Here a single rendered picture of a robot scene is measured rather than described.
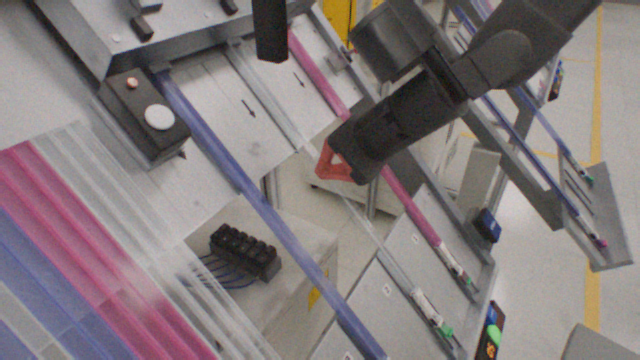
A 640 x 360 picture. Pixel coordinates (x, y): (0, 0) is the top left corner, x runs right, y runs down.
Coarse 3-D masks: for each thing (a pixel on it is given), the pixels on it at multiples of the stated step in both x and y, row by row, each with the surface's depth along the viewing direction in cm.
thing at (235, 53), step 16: (240, 64) 46; (256, 80) 46; (272, 96) 47; (272, 112) 47; (288, 128) 47; (304, 144) 47; (336, 192) 48; (352, 208) 49; (368, 224) 49; (368, 240) 50; (384, 256) 50; (400, 272) 50; (416, 288) 51
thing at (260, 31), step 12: (252, 0) 26; (264, 0) 25; (276, 0) 25; (252, 12) 26; (264, 12) 26; (276, 12) 25; (264, 24) 26; (276, 24) 26; (264, 36) 27; (276, 36) 26; (264, 48) 27; (276, 48) 27; (264, 60) 28; (276, 60) 27
